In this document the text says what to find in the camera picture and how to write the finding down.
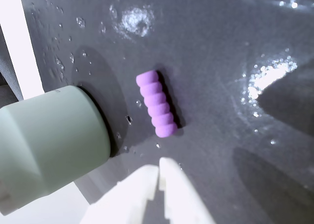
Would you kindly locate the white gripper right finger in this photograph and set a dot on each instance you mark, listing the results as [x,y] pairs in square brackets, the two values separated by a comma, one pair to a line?
[181,199]

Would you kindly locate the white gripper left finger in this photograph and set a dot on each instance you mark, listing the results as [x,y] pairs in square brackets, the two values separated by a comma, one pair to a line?
[127,197]

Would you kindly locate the purple ribbed pen grip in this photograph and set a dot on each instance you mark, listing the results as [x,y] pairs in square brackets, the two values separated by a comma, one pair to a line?
[157,104]

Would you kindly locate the pale green cup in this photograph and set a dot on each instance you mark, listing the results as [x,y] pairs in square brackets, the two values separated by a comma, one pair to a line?
[49,145]

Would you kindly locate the black table mat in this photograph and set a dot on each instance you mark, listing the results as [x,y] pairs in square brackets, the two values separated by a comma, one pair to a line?
[208,62]

